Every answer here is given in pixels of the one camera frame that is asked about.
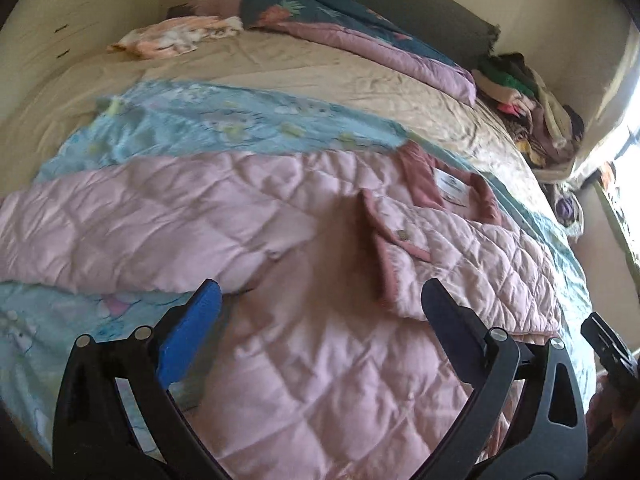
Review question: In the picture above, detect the purple and white cloth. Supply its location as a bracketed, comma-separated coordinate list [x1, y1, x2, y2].
[550, 182, 586, 239]

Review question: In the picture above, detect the cream wardrobe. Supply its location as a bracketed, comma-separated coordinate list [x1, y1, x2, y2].
[0, 0, 173, 126]

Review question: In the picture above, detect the pink quilted jacket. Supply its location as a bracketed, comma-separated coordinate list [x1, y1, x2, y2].
[0, 140, 563, 480]

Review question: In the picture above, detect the dark grey headboard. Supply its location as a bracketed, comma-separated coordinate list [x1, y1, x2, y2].
[345, 0, 502, 58]

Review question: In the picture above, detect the beige bed sheet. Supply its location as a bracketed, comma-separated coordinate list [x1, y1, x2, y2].
[0, 30, 556, 211]

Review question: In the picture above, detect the light blue cartoon blanket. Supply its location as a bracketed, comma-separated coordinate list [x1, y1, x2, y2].
[0, 80, 599, 466]

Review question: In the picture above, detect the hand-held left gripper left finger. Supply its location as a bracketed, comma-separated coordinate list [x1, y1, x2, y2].
[52, 278, 231, 480]

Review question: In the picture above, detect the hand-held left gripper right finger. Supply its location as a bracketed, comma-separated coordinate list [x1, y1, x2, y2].
[415, 278, 589, 480]

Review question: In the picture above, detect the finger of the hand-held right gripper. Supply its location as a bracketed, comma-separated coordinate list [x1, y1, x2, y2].
[581, 312, 640, 392]

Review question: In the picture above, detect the bright window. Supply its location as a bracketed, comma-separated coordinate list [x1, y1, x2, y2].
[597, 125, 640, 268]

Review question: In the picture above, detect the beige curtain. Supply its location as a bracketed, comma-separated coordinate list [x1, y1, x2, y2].
[570, 25, 640, 181]

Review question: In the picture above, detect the dark floral quilt pink lining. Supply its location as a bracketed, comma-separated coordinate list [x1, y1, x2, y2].
[192, 0, 478, 107]

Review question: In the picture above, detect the peach floral cloth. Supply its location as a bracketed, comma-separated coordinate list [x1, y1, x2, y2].
[106, 15, 245, 59]

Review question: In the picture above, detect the pile of mixed clothes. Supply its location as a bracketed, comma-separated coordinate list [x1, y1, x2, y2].
[472, 52, 586, 171]

